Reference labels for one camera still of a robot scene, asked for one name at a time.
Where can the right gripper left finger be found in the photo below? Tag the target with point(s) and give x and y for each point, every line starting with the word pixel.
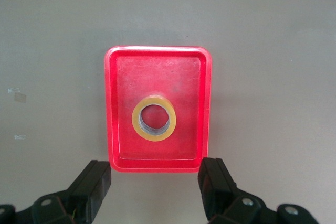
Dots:
pixel 89 192

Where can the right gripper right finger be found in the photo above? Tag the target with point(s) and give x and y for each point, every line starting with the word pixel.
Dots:
pixel 218 192

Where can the yellow tape roll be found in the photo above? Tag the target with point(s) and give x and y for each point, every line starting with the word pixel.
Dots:
pixel 155 138

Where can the clear tape scrap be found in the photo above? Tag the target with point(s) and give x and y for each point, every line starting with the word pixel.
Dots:
pixel 13 90
pixel 20 137

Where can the red plastic tray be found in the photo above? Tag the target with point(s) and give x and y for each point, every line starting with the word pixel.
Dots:
pixel 157 77

